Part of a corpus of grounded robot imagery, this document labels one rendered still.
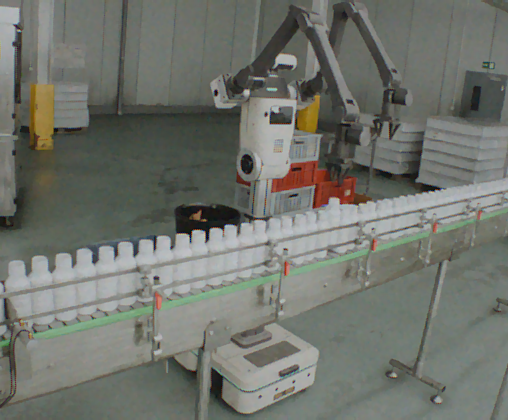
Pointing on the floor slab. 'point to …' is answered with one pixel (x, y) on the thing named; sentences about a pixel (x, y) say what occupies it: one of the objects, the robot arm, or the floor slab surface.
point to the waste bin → (204, 218)
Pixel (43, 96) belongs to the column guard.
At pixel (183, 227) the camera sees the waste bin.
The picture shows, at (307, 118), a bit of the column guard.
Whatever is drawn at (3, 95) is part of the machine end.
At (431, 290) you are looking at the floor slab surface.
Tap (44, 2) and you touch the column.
